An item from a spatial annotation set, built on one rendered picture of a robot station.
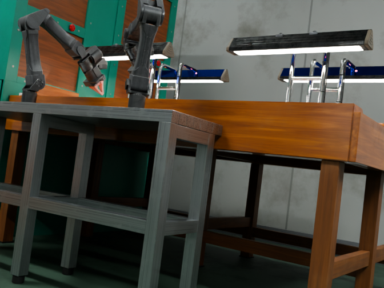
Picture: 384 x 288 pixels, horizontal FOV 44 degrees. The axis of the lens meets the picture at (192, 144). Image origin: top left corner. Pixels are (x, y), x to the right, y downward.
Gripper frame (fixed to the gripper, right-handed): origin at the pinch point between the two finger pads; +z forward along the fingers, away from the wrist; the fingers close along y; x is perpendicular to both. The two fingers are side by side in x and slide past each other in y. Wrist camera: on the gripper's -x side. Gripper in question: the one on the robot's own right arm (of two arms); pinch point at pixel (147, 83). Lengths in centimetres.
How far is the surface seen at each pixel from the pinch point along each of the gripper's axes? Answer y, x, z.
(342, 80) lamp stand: -68, -50, 36
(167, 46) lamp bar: 6.9, -29.6, -0.3
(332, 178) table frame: -92, 32, 12
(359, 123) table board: -99, 19, 0
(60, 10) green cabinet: 86, -44, -19
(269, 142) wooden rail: -69, 25, 6
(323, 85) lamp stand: -68, -29, 22
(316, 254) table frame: -90, 51, 28
